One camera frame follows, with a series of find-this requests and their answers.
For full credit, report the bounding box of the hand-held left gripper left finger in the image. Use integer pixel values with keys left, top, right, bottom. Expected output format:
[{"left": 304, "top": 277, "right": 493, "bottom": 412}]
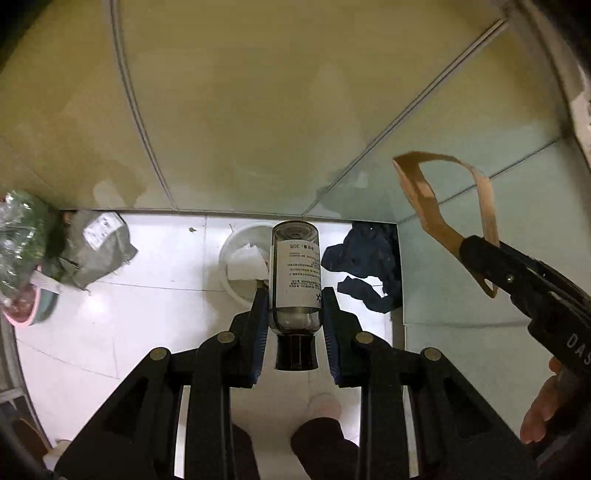
[{"left": 54, "top": 286, "right": 271, "bottom": 480}]

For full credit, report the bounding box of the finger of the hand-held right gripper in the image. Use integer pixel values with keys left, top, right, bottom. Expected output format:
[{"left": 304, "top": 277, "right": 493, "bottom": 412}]
[
  {"left": 480, "top": 234, "right": 591, "bottom": 312},
  {"left": 459, "top": 236, "right": 571, "bottom": 320}
]

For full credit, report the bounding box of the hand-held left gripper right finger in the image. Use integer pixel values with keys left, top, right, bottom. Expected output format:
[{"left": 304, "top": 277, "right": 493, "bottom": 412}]
[{"left": 322, "top": 286, "right": 539, "bottom": 480}]

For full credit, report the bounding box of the white bowl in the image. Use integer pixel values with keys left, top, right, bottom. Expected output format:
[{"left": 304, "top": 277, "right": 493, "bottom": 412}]
[{"left": 218, "top": 222, "right": 278, "bottom": 306}]

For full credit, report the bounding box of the dark glass bottle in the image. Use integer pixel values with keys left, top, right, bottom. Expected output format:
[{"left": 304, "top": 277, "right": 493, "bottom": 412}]
[{"left": 269, "top": 220, "right": 322, "bottom": 371}]

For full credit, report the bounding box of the white paper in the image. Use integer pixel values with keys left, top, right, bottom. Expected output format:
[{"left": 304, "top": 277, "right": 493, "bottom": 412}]
[{"left": 228, "top": 242, "right": 271, "bottom": 282}]

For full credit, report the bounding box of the brown paper strip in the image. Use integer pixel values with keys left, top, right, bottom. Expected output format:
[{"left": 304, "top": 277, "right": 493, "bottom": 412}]
[{"left": 392, "top": 151, "right": 502, "bottom": 300}]

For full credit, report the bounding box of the person's right hand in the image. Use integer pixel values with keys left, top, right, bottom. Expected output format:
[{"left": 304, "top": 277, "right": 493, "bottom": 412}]
[{"left": 519, "top": 357, "right": 564, "bottom": 445}]

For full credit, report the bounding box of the dark blue cloth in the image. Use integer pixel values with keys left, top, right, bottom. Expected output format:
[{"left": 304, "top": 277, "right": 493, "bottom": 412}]
[{"left": 321, "top": 222, "right": 402, "bottom": 315}]

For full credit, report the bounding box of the grey parcel bag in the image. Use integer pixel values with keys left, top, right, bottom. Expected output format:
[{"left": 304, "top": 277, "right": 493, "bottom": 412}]
[{"left": 60, "top": 210, "right": 139, "bottom": 291}]

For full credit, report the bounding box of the pink bowl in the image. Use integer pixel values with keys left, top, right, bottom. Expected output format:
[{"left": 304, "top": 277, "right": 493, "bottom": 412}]
[{"left": 0, "top": 272, "right": 61, "bottom": 329}]

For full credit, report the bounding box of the green vegetable bag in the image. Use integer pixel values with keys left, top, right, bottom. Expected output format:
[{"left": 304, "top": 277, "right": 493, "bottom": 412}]
[{"left": 0, "top": 190, "right": 63, "bottom": 296}]

